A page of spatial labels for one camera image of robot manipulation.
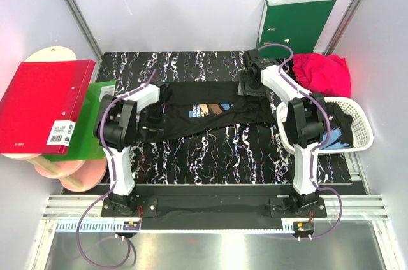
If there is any black printed t-shirt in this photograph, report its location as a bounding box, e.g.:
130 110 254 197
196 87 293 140
321 102 354 150
135 82 275 143

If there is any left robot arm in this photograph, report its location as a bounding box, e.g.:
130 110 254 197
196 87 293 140
94 82 170 217

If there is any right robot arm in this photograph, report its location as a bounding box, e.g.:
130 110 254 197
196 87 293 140
238 48 330 212

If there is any black marble pattern mat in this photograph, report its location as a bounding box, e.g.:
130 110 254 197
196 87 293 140
94 50 353 185

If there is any green plastic folder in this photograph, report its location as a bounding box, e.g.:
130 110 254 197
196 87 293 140
43 81 117 162

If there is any pink folded t-shirt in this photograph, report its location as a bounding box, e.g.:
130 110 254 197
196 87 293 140
292 53 351 97

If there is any green lever arch binder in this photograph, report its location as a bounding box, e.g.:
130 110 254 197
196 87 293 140
256 0 336 54

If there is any black printed t-shirt in basket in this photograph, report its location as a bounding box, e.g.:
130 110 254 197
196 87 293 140
321 102 354 150

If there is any white plastic basket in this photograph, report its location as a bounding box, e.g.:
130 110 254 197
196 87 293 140
276 97 374 155

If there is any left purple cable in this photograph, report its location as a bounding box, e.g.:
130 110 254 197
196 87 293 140
76 69 166 266

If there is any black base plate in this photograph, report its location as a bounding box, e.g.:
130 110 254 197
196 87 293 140
102 185 327 232

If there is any red ring binder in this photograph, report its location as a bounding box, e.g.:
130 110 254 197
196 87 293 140
1 60 96 155

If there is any aluminium rail frame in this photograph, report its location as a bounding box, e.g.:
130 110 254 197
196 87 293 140
43 195 388 235

